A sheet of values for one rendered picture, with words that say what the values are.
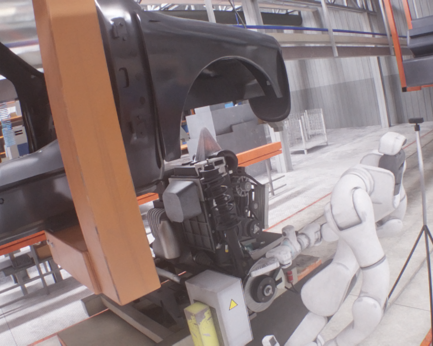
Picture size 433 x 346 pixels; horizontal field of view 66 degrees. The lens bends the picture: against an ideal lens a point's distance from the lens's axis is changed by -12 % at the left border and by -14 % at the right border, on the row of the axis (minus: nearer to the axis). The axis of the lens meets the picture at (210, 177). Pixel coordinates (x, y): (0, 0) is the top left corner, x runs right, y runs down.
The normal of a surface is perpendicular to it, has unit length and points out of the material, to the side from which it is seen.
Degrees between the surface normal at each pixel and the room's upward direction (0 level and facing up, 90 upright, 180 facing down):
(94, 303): 90
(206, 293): 90
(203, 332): 90
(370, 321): 102
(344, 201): 66
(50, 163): 77
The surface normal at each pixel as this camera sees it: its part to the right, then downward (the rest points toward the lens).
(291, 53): 0.62, 0.01
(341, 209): -0.73, 0.01
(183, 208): 0.31, 0.11
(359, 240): -0.43, 0.32
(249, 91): -0.56, 0.70
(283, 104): -0.77, 0.25
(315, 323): -0.62, 0.27
